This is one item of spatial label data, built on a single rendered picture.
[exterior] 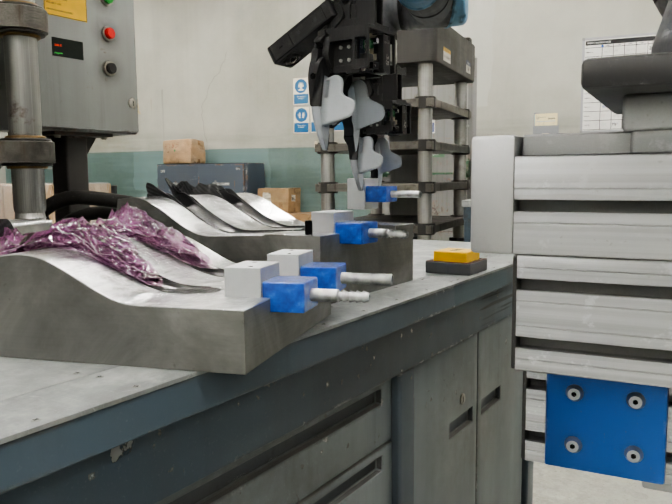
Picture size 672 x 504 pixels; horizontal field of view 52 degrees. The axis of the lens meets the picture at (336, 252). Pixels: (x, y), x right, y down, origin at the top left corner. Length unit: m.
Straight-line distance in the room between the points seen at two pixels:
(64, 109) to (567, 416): 1.33
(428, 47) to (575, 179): 4.31
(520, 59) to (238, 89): 3.28
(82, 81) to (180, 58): 7.31
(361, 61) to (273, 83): 7.41
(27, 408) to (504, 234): 0.37
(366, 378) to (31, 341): 0.45
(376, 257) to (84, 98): 0.94
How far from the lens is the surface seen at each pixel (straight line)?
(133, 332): 0.63
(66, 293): 0.66
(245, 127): 8.42
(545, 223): 0.53
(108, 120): 1.75
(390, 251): 1.02
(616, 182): 0.53
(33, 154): 1.45
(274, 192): 7.74
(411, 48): 4.86
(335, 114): 0.87
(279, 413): 0.79
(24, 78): 1.48
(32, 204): 1.47
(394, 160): 1.24
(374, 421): 1.02
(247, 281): 0.63
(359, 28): 0.88
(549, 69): 7.33
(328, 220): 0.90
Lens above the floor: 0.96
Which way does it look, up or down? 6 degrees down
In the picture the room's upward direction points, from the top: 1 degrees counter-clockwise
